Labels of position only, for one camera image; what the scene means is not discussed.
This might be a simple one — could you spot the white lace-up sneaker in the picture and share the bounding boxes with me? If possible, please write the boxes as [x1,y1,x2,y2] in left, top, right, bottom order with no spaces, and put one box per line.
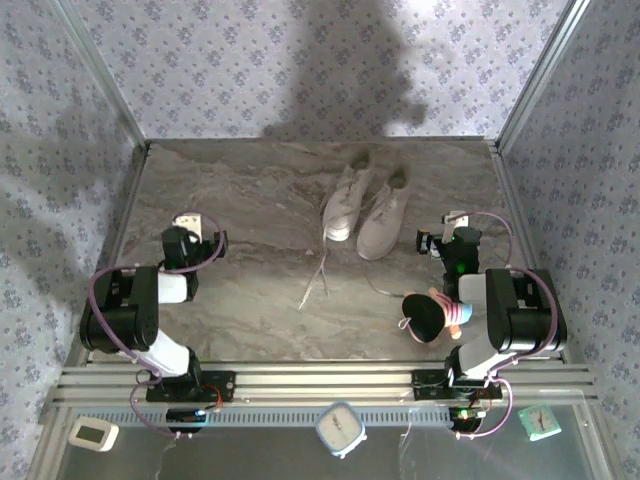
[324,166,414,300]
[298,148,377,311]

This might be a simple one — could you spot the black-haired plush doll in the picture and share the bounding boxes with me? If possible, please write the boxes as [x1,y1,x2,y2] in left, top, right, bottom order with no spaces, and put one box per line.
[398,287,475,349]

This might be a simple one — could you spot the black left controller board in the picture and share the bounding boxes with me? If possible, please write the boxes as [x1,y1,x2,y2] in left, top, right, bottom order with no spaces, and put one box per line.
[166,407,211,434]

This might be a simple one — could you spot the black controller board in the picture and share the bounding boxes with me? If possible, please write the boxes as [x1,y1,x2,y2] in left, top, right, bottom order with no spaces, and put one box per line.
[166,407,211,434]
[448,405,487,434]

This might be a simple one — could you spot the black right controller board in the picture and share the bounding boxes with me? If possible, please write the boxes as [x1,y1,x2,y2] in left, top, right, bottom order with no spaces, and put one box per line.
[448,405,487,434]

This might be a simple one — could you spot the green alarm clock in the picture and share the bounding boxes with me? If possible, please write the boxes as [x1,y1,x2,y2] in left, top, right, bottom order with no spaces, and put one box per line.
[517,403,562,442]

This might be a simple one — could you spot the blue and white square clock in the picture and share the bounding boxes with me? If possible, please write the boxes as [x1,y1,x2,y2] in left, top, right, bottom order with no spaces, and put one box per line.
[314,401,369,460]

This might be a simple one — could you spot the white digital timer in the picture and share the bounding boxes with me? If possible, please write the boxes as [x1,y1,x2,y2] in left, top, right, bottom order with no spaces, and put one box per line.
[68,417,120,453]

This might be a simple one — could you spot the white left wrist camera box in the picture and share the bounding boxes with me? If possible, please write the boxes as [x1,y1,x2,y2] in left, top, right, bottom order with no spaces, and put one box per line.
[172,212,205,237]

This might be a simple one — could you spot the aluminium side frame rail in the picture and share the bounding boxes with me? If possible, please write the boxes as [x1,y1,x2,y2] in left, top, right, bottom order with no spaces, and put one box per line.
[63,143,152,371]
[489,142,572,366]

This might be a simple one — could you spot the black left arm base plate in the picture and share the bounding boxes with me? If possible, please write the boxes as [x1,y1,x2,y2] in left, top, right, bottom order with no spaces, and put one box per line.
[145,370,237,403]

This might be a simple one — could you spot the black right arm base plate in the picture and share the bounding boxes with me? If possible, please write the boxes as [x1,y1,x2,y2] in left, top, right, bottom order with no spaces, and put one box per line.
[412,368,504,402]

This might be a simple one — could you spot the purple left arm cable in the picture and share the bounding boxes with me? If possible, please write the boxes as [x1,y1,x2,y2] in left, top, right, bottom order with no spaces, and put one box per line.
[88,212,225,442]

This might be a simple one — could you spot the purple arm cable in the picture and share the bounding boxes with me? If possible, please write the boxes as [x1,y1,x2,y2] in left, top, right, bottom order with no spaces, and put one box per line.
[452,209,557,442]
[88,212,225,442]

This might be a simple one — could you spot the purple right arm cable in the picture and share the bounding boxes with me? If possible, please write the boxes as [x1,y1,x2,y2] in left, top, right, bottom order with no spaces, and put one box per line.
[452,209,557,442]

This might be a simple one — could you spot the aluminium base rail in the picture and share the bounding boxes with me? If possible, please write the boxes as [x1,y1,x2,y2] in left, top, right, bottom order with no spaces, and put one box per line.
[42,362,600,410]

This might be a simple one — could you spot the grey slotted cable duct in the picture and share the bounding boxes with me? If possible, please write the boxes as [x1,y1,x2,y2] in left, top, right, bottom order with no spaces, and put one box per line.
[87,405,454,427]

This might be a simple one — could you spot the aluminium frame post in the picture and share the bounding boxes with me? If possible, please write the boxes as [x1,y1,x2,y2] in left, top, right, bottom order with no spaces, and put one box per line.
[493,0,592,154]
[49,0,152,154]

